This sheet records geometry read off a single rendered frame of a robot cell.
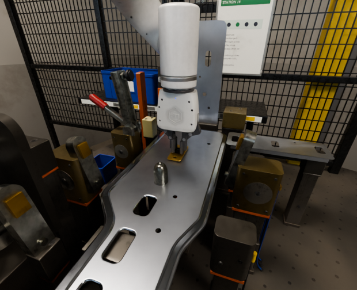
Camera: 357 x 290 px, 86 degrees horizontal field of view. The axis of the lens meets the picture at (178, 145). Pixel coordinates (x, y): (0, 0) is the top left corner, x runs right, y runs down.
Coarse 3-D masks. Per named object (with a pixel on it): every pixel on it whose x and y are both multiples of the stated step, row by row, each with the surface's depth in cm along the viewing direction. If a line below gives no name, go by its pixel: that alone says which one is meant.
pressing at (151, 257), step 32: (160, 160) 52; (192, 160) 52; (128, 192) 40; (160, 192) 40; (192, 192) 40; (128, 224) 33; (160, 224) 33; (192, 224) 33; (96, 256) 28; (128, 256) 28; (160, 256) 28; (64, 288) 24; (128, 288) 25; (160, 288) 25
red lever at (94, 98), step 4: (92, 96) 54; (96, 96) 55; (92, 100) 54; (96, 100) 54; (100, 100) 54; (96, 104) 54; (100, 104) 54; (104, 104) 54; (104, 108) 54; (108, 108) 54; (108, 112) 55; (112, 112) 54; (116, 112) 55; (112, 116) 55; (116, 116) 54; (120, 116) 55; (120, 120) 55; (132, 124) 55
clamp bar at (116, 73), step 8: (112, 72) 48; (120, 72) 50; (128, 72) 47; (112, 80) 48; (120, 80) 48; (128, 80) 48; (120, 88) 49; (128, 88) 52; (120, 96) 50; (128, 96) 52; (120, 104) 51; (128, 104) 53; (128, 112) 52; (128, 120) 52; (136, 120) 56; (136, 128) 56
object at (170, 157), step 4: (176, 148) 54; (176, 152) 53; (184, 152) 54; (168, 156) 52; (172, 156) 52; (176, 156) 52; (180, 156) 52; (172, 160) 51; (176, 160) 50; (180, 160) 50
